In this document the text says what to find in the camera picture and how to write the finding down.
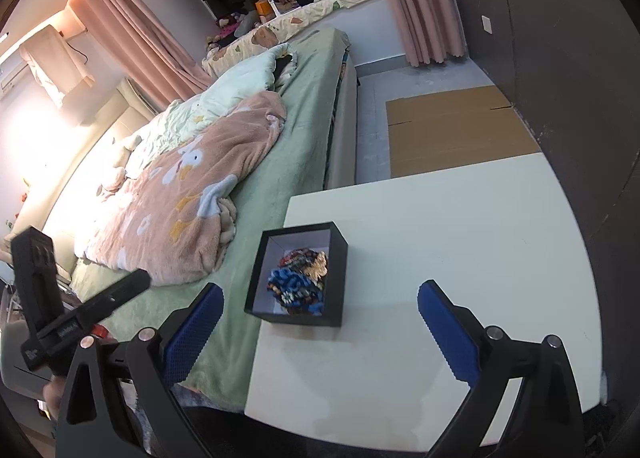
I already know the white wall switch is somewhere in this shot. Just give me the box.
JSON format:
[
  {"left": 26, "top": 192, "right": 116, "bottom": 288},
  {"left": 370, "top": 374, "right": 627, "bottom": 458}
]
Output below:
[{"left": 480, "top": 15, "right": 492, "bottom": 34}]

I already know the pale green floral duvet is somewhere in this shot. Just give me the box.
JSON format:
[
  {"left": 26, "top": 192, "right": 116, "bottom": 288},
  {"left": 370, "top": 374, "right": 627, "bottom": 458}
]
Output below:
[{"left": 101, "top": 43, "right": 297, "bottom": 178}]

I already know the pink duck print blanket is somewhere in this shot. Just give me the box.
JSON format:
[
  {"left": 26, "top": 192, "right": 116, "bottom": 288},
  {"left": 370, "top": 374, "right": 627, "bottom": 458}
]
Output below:
[{"left": 74, "top": 91, "right": 286, "bottom": 287}]

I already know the pink curtain left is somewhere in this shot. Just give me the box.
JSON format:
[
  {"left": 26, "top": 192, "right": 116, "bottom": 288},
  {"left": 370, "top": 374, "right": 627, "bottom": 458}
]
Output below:
[{"left": 68, "top": 0, "right": 213, "bottom": 106}]

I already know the covered wall air conditioner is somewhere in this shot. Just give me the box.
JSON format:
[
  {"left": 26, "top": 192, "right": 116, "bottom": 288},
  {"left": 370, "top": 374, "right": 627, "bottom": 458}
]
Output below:
[{"left": 1, "top": 25, "right": 96, "bottom": 107}]

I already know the flattened brown cardboard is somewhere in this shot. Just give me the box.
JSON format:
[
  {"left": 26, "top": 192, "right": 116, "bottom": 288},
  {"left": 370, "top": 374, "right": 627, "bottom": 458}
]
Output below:
[{"left": 386, "top": 85, "right": 539, "bottom": 178}]

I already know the white square table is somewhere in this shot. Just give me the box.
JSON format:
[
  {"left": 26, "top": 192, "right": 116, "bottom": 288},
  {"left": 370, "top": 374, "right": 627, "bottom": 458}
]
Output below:
[{"left": 245, "top": 152, "right": 602, "bottom": 452}]

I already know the beige padded headboard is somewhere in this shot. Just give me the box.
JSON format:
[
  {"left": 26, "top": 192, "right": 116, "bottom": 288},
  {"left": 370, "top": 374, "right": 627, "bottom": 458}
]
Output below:
[{"left": 0, "top": 76, "right": 166, "bottom": 264}]

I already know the floral window seat cushion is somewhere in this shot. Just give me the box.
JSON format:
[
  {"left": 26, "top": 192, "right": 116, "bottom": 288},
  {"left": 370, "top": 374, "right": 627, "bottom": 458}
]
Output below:
[{"left": 201, "top": 0, "right": 369, "bottom": 79}]

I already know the blue braided rope bracelet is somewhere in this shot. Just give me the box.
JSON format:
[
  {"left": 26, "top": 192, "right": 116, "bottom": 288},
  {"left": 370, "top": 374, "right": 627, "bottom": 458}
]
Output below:
[{"left": 266, "top": 264, "right": 324, "bottom": 316}]

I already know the green sheeted bed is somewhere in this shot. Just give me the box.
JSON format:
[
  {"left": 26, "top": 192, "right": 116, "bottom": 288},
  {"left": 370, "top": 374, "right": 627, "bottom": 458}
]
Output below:
[{"left": 70, "top": 28, "right": 352, "bottom": 410}]

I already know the person's left hand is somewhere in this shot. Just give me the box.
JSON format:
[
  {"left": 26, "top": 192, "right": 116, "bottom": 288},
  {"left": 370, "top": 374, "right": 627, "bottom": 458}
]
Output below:
[{"left": 42, "top": 376, "right": 65, "bottom": 418}]

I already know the brown wooden bead bracelet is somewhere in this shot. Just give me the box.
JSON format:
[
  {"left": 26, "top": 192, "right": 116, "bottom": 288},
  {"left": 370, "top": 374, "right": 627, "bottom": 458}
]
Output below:
[{"left": 278, "top": 248, "right": 329, "bottom": 284}]

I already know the dark wood wardrobe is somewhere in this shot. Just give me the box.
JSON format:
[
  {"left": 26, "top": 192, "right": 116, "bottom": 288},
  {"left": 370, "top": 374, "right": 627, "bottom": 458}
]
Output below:
[{"left": 457, "top": 0, "right": 639, "bottom": 398}]

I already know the black square jewelry box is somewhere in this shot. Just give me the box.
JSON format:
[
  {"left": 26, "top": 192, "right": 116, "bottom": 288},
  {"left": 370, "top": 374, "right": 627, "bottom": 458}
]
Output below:
[{"left": 244, "top": 222, "right": 348, "bottom": 328}]

